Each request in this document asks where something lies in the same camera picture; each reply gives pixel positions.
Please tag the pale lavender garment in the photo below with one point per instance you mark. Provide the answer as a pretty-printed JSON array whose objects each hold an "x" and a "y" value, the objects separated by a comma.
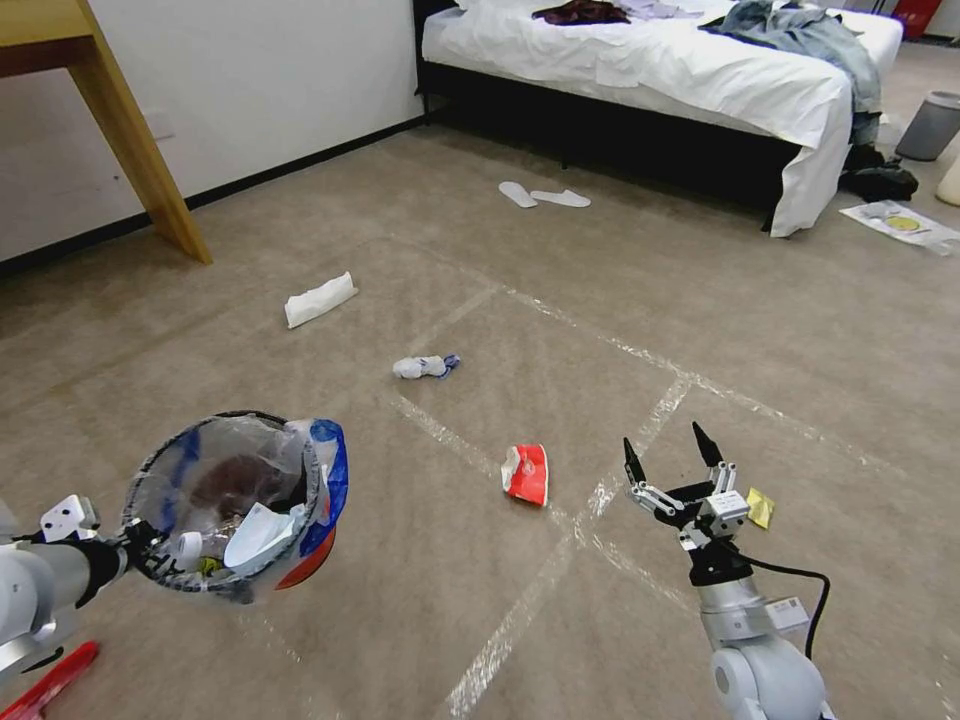
[{"x": 667, "y": 7}]

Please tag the dark clothes pile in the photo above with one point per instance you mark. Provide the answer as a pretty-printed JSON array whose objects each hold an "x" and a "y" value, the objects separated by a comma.
[{"x": 881, "y": 176}]

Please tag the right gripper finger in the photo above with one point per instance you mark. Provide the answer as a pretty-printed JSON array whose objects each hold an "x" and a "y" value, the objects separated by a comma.
[
  {"x": 724, "y": 476},
  {"x": 652, "y": 496}
]

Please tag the black mesh trash bin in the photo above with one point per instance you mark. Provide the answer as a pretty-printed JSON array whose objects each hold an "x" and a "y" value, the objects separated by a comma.
[{"x": 150, "y": 480}]

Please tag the blue denim jeans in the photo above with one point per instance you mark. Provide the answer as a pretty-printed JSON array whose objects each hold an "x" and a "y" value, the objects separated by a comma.
[{"x": 825, "y": 34}]

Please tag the white folded tissue pack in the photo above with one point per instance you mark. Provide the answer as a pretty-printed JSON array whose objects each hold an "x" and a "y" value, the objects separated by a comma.
[{"x": 319, "y": 300}]

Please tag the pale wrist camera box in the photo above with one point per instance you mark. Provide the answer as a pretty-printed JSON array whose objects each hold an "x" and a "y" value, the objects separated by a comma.
[{"x": 729, "y": 505}]

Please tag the white crumpled paper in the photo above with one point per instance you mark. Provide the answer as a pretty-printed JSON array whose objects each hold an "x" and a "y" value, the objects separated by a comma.
[{"x": 259, "y": 532}]

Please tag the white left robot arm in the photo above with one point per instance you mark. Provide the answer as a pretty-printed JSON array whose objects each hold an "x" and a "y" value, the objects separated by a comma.
[{"x": 30, "y": 585}]

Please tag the grey round waste bin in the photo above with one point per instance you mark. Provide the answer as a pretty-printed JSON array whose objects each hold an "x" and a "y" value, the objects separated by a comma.
[{"x": 928, "y": 127}]

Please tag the wooden table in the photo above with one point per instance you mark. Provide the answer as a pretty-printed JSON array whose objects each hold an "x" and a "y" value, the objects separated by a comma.
[{"x": 127, "y": 127}]

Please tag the black bed frame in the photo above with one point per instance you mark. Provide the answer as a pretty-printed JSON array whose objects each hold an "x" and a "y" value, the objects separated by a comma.
[{"x": 637, "y": 131}]

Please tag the clear plastic bottle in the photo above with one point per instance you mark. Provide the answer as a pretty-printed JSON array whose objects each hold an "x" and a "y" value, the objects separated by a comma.
[{"x": 196, "y": 549}]

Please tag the dark red garment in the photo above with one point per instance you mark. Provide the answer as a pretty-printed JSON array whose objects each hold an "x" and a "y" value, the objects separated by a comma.
[{"x": 581, "y": 11}]

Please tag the crumpled white blue wrapper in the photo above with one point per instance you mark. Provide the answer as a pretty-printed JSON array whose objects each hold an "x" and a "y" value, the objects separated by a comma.
[{"x": 416, "y": 367}]

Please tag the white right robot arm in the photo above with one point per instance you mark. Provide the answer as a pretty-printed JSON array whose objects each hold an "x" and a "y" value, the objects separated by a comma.
[{"x": 757, "y": 675}]

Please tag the white bed sheet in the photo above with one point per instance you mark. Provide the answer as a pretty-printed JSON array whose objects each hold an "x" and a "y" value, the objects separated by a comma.
[{"x": 675, "y": 64}]

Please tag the white slipper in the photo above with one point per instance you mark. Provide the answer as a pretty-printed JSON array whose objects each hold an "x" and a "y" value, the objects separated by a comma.
[
  {"x": 517, "y": 194},
  {"x": 562, "y": 198}
]

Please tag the clear printed plastic bin liner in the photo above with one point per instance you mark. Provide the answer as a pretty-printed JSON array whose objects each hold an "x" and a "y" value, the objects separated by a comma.
[{"x": 330, "y": 480}]

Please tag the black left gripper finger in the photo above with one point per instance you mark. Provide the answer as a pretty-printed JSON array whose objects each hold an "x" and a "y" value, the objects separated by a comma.
[{"x": 139, "y": 536}]

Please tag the white rounded container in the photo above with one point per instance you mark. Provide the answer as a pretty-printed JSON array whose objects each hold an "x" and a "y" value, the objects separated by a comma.
[{"x": 951, "y": 180}]

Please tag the small yellow packet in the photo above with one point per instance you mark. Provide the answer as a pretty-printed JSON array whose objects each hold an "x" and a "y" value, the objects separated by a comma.
[{"x": 761, "y": 508}]

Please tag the red plastic object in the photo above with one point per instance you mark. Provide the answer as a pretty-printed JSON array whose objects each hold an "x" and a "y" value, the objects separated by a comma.
[{"x": 52, "y": 686}]

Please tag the red box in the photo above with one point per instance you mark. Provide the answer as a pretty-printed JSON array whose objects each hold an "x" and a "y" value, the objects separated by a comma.
[{"x": 919, "y": 16}]

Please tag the red snack bag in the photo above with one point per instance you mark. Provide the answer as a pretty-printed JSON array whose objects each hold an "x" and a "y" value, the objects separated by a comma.
[{"x": 531, "y": 474}]

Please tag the clear bag with yellow disc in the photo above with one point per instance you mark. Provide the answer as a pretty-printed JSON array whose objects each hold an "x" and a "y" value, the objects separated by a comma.
[{"x": 904, "y": 225}]

